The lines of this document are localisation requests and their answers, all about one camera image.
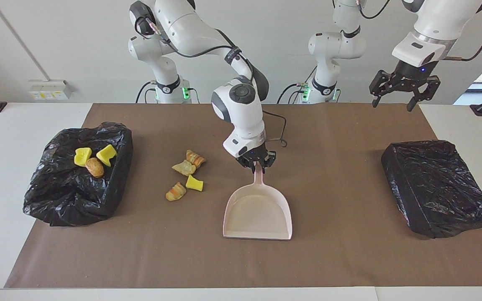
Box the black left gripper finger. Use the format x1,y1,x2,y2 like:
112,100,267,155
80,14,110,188
369,70,403,108
406,75,441,112

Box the pale pink plastic dustpan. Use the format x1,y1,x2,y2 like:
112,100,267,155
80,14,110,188
223,165,293,241

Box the small yellow cheese wedge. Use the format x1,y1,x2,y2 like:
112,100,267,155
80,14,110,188
185,175,204,192

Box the golden croissant piece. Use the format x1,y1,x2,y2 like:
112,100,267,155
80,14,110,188
165,182,187,202

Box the notched yellow cheese chunk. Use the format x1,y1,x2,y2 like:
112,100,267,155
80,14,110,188
96,144,118,167

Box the brown bread roll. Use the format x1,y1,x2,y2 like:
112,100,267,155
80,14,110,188
85,157,105,179

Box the rounded yellow cheese chunk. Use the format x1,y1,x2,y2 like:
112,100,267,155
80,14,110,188
74,147,93,167

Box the open bin with black bag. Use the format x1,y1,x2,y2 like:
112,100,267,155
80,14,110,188
23,122,133,227

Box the striped orange croissant piece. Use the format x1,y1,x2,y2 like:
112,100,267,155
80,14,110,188
186,150,206,168

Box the pale flaky pastry piece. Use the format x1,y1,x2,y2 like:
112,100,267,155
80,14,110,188
172,160,197,176

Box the box wrapped in black bag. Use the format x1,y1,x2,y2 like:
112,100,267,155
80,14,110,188
381,140,482,239

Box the brown paper table mat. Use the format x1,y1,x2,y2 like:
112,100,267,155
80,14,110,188
5,104,482,289

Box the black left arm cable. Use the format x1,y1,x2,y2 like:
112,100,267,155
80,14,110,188
358,0,482,62

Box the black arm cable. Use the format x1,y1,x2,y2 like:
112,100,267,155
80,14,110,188
138,13,287,148
358,0,482,62

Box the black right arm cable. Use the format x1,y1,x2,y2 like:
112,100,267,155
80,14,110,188
138,13,287,148

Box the black left base cable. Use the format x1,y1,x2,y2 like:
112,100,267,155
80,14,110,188
277,67,318,104

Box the black base cable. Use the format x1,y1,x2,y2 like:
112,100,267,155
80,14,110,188
277,67,318,104
136,81,154,104

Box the black right base cable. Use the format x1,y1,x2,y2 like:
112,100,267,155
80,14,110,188
136,81,154,104

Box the white wall outlet box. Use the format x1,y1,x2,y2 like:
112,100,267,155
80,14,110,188
28,80,73,101

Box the white wall cable conduit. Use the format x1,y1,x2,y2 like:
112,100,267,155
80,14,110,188
0,0,51,82

